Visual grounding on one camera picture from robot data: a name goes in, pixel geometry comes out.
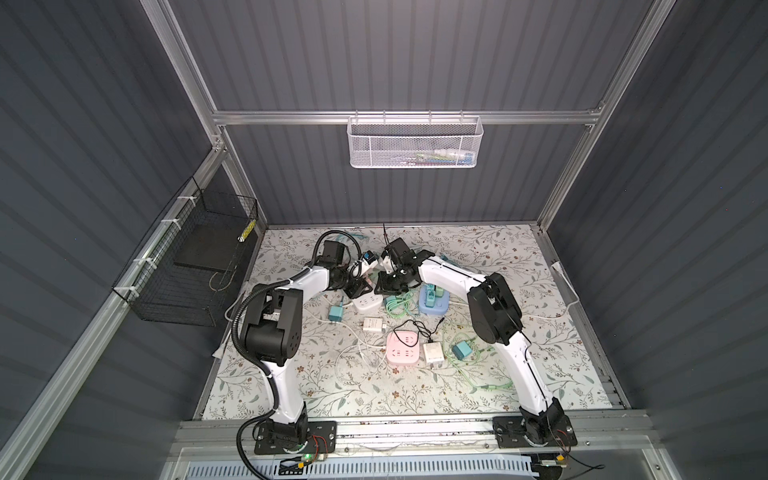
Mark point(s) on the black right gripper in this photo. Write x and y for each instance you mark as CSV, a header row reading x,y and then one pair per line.
x,y
383,288

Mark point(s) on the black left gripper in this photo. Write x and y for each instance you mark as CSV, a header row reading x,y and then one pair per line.
x,y
357,289

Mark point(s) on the blue power strip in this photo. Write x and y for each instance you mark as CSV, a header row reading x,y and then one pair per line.
x,y
433,300

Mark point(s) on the teal charger plug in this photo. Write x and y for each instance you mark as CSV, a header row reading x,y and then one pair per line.
x,y
335,313
461,350

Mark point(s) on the white charger plug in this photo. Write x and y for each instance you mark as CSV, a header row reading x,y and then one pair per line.
x,y
373,325
433,354

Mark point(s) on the pink power strip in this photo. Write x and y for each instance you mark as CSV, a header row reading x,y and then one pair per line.
x,y
402,348

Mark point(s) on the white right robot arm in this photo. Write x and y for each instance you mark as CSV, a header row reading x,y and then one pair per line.
x,y
497,320

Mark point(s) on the black corrugated conduit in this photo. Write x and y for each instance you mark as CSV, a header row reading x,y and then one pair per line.
x,y
252,360

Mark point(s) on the yellow marker pen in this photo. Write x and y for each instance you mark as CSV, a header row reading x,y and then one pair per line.
x,y
247,231

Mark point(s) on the black foam pad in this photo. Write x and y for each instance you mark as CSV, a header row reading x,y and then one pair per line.
x,y
209,248

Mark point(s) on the white wire basket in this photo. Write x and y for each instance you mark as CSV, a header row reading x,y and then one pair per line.
x,y
414,142

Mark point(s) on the black wire basket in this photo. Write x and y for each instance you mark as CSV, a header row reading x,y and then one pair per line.
x,y
159,291

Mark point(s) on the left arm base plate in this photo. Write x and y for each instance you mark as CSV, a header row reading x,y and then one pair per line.
x,y
312,437

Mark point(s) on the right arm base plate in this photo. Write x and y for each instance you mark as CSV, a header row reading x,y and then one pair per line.
x,y
516,431

